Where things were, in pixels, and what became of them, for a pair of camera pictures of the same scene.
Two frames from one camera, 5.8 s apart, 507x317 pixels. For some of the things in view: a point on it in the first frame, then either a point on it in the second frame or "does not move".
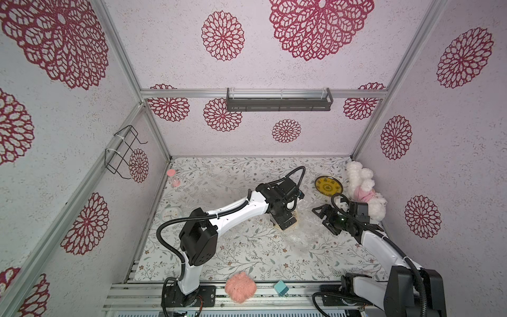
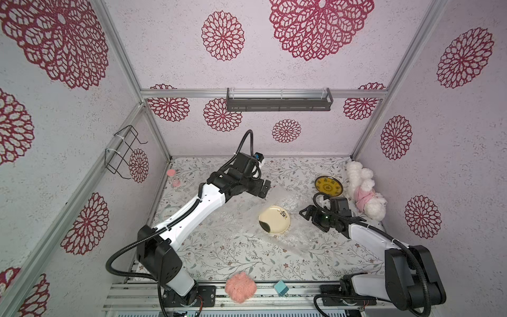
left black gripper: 282,220 → 258,183
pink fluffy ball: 240,287 does not move
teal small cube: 281,288 does not move
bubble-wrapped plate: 328,185 does not move
